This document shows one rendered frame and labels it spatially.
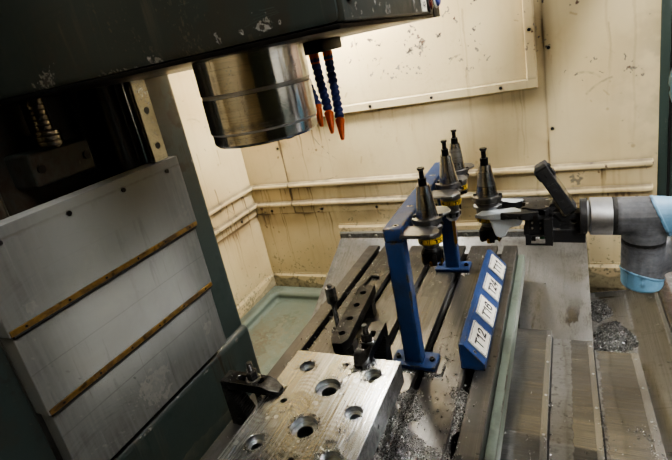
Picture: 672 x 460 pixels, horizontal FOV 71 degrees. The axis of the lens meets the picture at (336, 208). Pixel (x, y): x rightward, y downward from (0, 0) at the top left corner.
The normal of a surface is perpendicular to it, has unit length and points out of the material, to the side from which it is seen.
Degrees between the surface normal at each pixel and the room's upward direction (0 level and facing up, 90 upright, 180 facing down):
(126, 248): 88
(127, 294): 90
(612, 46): 90
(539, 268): 24
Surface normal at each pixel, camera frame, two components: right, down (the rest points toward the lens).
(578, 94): -0.40, 0.35
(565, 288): -0.33, -0.70
